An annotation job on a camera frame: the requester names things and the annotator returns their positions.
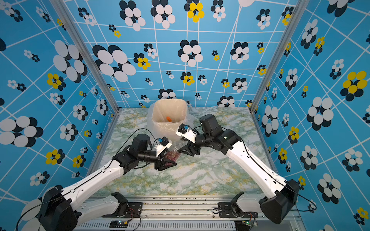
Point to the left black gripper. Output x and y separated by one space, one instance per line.
162 163

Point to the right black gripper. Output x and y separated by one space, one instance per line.
190 149

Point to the clear tea jar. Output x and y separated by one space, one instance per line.
173 153

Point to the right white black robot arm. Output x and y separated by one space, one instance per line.
280 195

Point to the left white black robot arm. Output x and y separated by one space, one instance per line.
64 208

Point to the clear plastic bin liner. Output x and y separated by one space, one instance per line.
162 121

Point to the left green circuit board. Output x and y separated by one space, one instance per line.
115 224

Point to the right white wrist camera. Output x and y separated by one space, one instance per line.
184 131

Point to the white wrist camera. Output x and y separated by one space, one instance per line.
184 131
164 145

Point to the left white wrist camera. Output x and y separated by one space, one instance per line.
164 145

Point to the aluminium front rail frame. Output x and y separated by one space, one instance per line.
187 213

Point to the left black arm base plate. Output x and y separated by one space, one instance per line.
132 210

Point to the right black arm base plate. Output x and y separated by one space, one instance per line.
224 210

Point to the right aluminium corner post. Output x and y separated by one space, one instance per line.
285 39

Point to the aluminium corner post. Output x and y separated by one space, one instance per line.
75 35
285 39

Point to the left aluminium corner post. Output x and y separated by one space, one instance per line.
75 35

